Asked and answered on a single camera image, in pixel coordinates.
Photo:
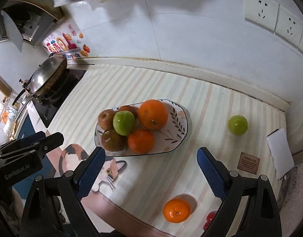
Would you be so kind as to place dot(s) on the small red fruit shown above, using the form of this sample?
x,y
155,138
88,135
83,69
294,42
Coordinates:
x,y
209,219

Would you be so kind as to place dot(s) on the orange tangerine front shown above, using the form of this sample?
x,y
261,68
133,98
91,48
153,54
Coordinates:
x,y
176,210

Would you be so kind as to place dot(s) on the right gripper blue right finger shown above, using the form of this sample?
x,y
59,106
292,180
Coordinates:
x,y
215,172

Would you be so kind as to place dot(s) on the white wall socket right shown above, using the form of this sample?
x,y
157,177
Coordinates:
x,y
289,26

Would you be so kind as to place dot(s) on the small green apple right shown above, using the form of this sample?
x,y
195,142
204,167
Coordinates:
x,y
238,125

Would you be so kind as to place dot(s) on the black range hood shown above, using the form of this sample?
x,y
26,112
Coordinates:
x,y
35,19

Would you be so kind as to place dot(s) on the orange tangerine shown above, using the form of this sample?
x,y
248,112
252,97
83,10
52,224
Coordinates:
x,y
176,210
141,141

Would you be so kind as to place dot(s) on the large orange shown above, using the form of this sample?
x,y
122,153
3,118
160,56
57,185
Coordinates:
x,y
153,115

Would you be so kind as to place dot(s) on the white wall socket left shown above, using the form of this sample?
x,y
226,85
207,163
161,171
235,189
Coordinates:
x,y
262,12

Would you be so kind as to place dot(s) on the white wall socket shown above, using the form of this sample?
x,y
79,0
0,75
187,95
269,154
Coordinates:
x,y
289,26
262,12

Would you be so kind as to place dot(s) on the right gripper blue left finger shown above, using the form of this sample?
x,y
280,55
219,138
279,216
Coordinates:
x,y
87,171

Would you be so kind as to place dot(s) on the small red-brown fruit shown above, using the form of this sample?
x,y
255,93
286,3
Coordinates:
x,y
129,108

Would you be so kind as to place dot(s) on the white folded paper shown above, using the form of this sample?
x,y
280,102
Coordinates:
x,y
280,151

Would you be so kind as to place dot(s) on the brown red apple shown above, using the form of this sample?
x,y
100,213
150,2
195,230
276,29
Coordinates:
x,y
105,119
112,141

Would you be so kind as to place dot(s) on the colourful wall stickers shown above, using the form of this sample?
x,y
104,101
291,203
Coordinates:
x,y
67,39

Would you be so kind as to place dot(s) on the black gas stove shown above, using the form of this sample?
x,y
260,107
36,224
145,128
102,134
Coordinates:
x,y
48,105

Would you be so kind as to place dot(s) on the dark sauce bottle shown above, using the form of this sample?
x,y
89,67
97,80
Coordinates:
x,y
25,84

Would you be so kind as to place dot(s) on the steel wok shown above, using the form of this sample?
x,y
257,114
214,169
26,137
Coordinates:
x,y
45,76

